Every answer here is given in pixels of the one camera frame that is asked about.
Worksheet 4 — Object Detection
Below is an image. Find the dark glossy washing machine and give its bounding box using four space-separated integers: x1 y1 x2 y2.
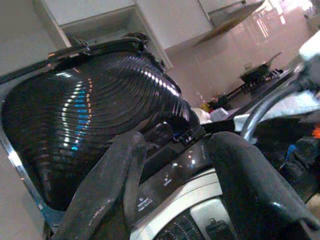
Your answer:
128 139 241 240

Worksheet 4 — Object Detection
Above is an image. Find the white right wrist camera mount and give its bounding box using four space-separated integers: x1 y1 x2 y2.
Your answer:
298 34 320 63

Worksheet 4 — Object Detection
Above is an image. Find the beige cloth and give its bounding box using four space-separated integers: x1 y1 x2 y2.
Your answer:
306 193 320 221

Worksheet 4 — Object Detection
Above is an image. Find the white wall cabinet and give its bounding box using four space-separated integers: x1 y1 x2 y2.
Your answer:
33 0 216 72

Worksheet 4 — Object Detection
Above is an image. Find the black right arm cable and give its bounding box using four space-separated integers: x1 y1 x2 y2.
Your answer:
241 79 305 142

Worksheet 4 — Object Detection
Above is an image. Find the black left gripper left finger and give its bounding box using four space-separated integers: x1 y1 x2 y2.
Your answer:
51 131 148 240

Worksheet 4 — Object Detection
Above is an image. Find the black gas hob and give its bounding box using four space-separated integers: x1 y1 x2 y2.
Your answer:
226 68 292 98

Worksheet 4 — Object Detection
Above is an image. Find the white bowl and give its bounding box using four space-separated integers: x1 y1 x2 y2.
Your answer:
192 107 212 125

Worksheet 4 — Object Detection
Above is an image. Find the glossy black ridged washer lid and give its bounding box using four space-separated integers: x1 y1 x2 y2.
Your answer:
0 32 208 233

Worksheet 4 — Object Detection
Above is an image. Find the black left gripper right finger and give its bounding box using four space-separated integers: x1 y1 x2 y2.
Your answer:
207 131 320 240

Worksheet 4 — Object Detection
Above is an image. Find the white plastic container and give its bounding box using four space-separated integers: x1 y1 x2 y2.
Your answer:
209 107 230 122

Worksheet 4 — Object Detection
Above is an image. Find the black wok with handle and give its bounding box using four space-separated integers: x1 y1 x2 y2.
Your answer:
238 51 283 85

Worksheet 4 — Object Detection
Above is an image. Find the range hood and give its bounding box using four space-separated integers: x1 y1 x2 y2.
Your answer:
192 0 273 48

